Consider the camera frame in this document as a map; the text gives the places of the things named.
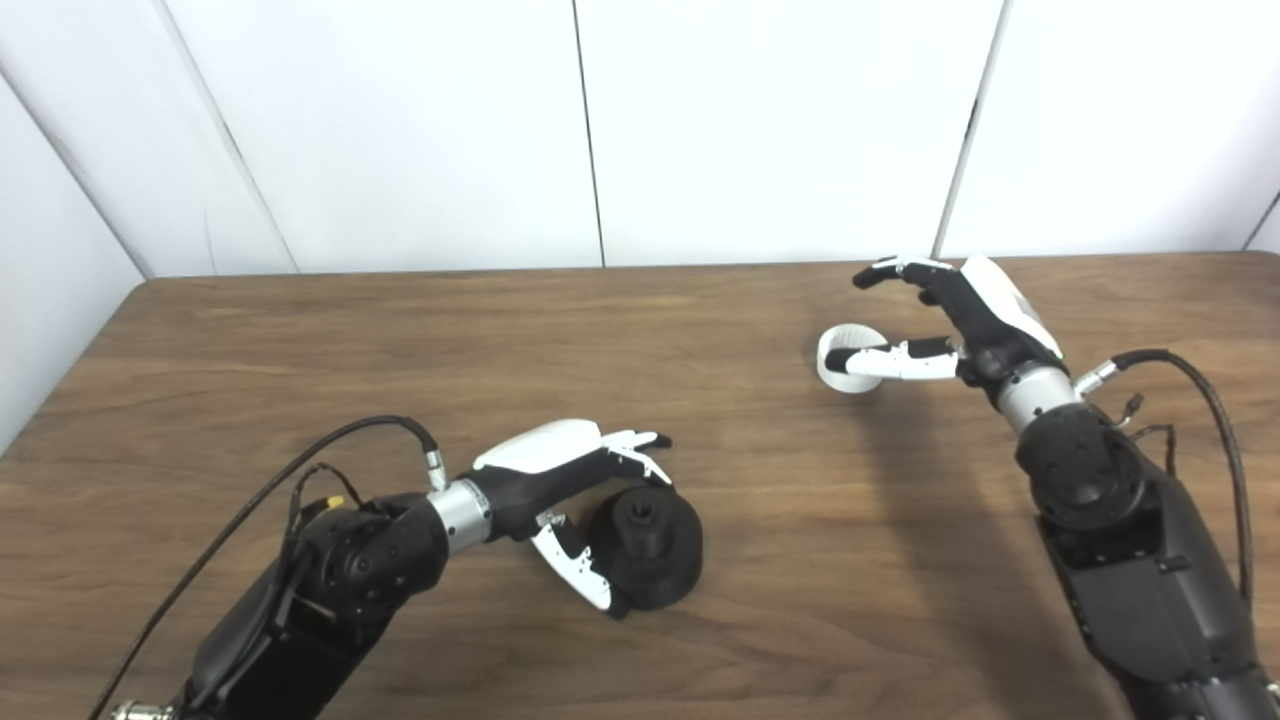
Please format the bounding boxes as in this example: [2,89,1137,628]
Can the thin wires with yellow plug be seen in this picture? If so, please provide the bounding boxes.
[288,462,366,541]

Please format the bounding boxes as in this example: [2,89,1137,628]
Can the white ring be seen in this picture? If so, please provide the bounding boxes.
[816,326,886,395]

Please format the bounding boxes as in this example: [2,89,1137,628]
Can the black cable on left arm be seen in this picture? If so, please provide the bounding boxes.
[88,414,449,720]

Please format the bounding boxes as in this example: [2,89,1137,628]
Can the round black part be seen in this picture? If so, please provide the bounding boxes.
[585,482,704,613]

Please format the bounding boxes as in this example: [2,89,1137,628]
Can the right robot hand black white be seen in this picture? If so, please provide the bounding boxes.
[824,253,1065,393]

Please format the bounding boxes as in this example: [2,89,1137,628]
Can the thin black wires with plug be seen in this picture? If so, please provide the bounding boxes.
[1105,393,1179,476]

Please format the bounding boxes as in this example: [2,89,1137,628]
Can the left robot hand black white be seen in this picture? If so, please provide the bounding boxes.
[470,418,675,621]

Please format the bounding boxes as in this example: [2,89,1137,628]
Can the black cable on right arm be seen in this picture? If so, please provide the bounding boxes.
[1072,348,1255,606]

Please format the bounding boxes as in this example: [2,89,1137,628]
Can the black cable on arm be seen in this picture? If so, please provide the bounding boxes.
[1072,348,1255,606]
[88,414,449,720]

